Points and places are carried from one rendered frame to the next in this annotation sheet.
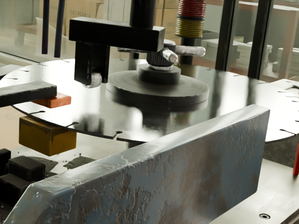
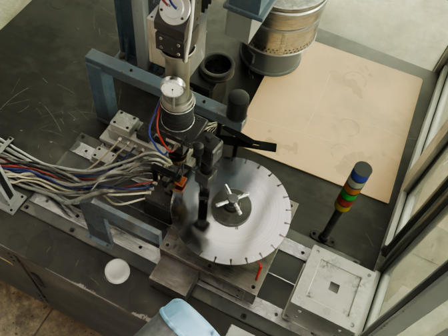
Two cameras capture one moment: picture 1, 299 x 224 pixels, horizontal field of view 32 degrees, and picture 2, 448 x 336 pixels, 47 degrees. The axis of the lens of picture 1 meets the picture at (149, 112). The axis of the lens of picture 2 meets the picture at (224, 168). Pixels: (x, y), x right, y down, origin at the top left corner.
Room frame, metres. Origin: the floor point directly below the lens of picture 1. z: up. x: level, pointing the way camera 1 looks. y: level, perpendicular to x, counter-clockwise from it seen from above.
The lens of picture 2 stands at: (0.33, -0.63, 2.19)
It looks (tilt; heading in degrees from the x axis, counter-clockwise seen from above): 58 degrees down; 73
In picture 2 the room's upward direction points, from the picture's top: 8 degrees clockwise
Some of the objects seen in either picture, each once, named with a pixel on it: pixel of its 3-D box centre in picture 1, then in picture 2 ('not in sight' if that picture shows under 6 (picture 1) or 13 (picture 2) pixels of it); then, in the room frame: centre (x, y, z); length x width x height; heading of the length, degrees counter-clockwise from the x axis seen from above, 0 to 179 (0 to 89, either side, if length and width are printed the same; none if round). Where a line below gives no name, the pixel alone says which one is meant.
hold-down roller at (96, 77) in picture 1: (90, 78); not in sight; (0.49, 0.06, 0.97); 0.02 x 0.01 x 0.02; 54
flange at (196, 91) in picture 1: (158, 79); (231, 205); (0.55, -0.01, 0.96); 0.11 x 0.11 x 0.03
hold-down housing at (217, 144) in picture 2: not in sight; (207, 159); (0.48, 0.02, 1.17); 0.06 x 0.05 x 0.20; 135
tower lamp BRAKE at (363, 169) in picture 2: not in sight; (361, 172); (0.85, -0.05, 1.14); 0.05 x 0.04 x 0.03; 54
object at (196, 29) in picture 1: (189, 26); (343, 203); (0.85, -0.05, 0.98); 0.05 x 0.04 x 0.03; 54
